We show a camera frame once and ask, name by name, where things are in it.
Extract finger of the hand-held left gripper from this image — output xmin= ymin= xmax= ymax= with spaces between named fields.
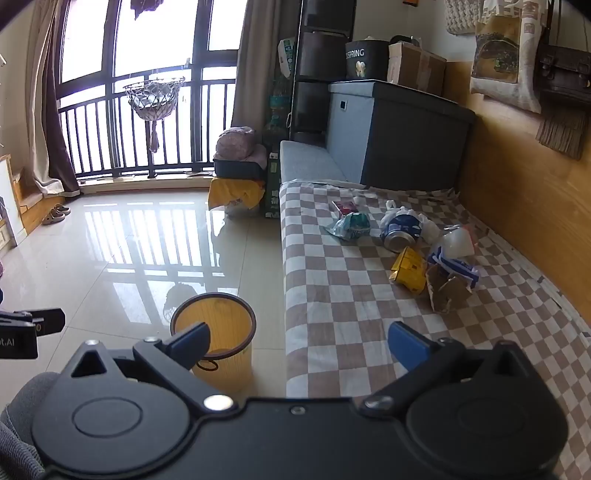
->
xmin=0 ymin=308 xmax=66 ymax=336

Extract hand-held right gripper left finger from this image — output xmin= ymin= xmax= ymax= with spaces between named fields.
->
xmin=59 ymin=322 xmax=234 ymax=414

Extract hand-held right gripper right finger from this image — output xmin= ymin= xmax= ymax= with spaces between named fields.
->
xmin=362 ymin=321 xmax=539 ymax=416

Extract yellow bin with brown rim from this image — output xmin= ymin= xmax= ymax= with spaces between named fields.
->
xmin=170 ymin=292 xmax=257 ymax=397

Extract yellow paper box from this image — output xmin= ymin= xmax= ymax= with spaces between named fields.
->
xmin=388 ymin=246 xmax=428 ymax=295

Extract blue white paper packaging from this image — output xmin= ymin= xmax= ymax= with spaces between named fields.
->
xmin=427 ymin=247 xmax=481 ymax=289

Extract blue drink can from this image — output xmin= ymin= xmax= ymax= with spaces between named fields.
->
xmin=382 ymin=214 xmax=422 ymax=254

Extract clear plastic zip bag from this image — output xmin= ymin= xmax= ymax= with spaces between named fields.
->
xmin=438 ymin=224 xmax=479 ymax=258

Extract green white plastic packet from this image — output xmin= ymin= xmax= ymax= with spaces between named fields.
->
xmin=325 ymin=212 xmax=372 ymax=242

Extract person's grey clothing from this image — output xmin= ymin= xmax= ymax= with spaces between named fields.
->
xmin=0 ymin=373 xmax=62 ymax=467

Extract brown white checkered blanket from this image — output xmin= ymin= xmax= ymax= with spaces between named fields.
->
xmin=279 ymin=180 xmax=591 ymax=480

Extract wooden step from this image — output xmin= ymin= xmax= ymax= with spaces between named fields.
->
xmin=13 ymin=170 xmax=62 ymax=237

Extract white framed board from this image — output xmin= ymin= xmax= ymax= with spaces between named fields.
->
xmin=0 ymin=154 xmax=20 ymax=248

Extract white printed bag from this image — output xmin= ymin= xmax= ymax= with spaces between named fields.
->
xmin=224 ymin=198 xmax=260 ymax=219

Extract yellow cloth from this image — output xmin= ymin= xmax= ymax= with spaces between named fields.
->
xmin=207 ymin=177 xmax=267 ymax=211

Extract brown curtain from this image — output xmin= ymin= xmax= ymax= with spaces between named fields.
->
xmin=44 ymin=69 xmax=82 ymax=196

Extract green carton box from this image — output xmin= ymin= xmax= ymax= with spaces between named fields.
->
xmin=263 ymin=157 xmax=283 ymax=219

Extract black plastic tray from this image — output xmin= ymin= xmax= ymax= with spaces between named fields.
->
xmin=213 ymin=157 xmax=269 ymax=181

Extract black balcony railing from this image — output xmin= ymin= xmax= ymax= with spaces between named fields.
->
xmin=57 ymin=69 xmax=239 ymax=179

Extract pink cushion on tray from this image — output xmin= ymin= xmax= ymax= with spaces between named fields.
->
xmin=214 ymin=126 xmax=269 ymax=169

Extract grey bench cushion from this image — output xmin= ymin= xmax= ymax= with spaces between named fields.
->
xmin=279 ymin=139 xmax=350 ymax=186

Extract grey storage box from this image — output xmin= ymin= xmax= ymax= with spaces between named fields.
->
xmin=326 ymin=79 xmax=476 ymax=193

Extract hanging macrame basket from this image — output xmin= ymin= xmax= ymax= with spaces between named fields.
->
xmin=122 ymin=76 xmax=187 ymax=153

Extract pack of water bottles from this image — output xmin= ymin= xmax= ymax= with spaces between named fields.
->
xmin=265 ymin=76 xmax=294 ymax=136

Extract brown cardboard box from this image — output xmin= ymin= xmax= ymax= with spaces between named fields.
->
xmin=387 ymin=41 xmax=448 ymax=97

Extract grey beige curtain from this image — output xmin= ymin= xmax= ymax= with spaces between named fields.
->
xmin=230 ymin=0 xmax=304 ymax=140

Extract black round container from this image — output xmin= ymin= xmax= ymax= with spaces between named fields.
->
xmin=344 ymin=39 xmax=391 ymax=83

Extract black framed window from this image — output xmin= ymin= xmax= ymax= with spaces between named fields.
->
xmin=54 ymin=0 xmax=246 ymax=181

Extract black drawer tower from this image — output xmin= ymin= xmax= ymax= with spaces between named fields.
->
xmin=293 ymin=0 xmax=356 ymax=145

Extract white green tissue pack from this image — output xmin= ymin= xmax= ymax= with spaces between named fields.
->
xmin=276 ymin=36 xmax=297 ymax=79

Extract printed cream tote bag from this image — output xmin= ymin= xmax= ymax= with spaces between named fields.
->
xmin=469 ymin=0 xmax=551 ymax=114

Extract brown leather fringed bag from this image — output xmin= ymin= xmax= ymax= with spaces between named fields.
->
xmin=535 ymin=43 xmax=591 ymax=161

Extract dark hanging clothes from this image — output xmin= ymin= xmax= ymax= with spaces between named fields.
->
xmin=130 ymin=0 xmax=165 ymax=20

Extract white knitted bag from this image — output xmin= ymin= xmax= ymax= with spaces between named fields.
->
xmin=445 ymin=0 xmax=486 ymax=36

